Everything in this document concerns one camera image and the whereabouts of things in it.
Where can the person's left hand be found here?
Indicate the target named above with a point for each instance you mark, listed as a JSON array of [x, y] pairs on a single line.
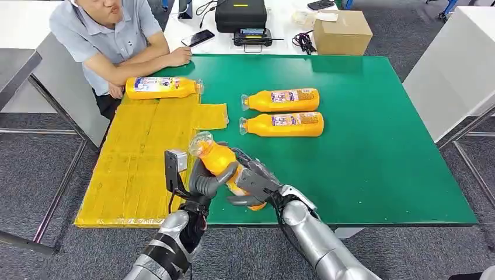
[[115, 91]]

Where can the person's right hand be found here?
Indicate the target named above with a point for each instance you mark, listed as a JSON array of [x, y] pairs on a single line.
[[181, 56]]

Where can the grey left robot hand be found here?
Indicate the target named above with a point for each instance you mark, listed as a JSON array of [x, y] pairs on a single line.
[[207, 189]]

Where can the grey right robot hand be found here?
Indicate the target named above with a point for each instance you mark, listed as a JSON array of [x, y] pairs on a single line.
[[257, 181]]

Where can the orange drink bottle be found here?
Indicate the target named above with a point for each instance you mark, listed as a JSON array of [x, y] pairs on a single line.
[[216, 156], [261, 101], [261, 125], [154, 92]]

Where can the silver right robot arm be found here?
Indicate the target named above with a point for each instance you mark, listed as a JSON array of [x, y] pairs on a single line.
[[321, 243]]

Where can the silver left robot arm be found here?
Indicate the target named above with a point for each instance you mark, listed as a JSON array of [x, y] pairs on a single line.
[[170, 243]]

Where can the black smartphone with reflective screen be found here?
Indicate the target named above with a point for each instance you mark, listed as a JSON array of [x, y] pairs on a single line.
[[198, 38]]

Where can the black standing device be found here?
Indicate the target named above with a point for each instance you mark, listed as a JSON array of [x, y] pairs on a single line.
[[185, 8]]

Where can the person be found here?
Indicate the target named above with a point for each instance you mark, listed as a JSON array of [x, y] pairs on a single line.
[[108, 38]]

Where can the white table with grey panel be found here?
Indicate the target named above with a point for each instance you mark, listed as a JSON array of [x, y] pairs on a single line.
[[58, 85]]

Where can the yellow plastic sheet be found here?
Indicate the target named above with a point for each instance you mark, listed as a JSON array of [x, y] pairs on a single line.
[[127, 162]]

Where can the black carry case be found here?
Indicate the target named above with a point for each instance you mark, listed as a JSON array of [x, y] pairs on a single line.
[[240, 15]]

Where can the black handheld controller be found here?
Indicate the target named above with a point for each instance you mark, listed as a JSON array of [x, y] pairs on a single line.
[[252, 38]]

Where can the white table with items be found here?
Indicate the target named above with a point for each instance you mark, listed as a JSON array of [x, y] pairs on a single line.
[[284, 27]]

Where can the green table mat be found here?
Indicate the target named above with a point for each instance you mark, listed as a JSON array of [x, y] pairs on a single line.
[[367, 135]]

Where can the clear plastic bag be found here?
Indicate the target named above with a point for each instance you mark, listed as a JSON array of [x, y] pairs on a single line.
[[303, 19]]

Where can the dark smartphone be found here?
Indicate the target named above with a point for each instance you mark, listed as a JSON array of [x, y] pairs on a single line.
[[321, 4]]

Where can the white paper slip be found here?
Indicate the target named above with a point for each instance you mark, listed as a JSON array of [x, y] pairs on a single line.
[[327, 16]]

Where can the brown cardboard box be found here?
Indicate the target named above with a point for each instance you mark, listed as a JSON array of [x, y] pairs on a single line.
[[342, 36]]

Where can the white table with steel legs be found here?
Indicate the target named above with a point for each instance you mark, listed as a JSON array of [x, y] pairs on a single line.
[[452, 73]]

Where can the black robot foot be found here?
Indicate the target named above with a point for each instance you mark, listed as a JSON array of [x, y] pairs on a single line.
[[464, 276]]

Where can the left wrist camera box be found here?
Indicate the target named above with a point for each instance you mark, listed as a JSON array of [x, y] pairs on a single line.
[[177, 162]]

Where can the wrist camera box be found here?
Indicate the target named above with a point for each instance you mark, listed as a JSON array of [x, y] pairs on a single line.
[[177, 162], [299, 195]]

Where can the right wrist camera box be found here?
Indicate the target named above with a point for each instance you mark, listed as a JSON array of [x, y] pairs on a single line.
[[299, 195]]

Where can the grey table with steel frame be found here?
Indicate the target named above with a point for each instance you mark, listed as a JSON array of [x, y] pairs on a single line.
[[15, 69]]

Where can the blue wheeled frame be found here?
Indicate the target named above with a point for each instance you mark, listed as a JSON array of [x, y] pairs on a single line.
[[448, 9]]

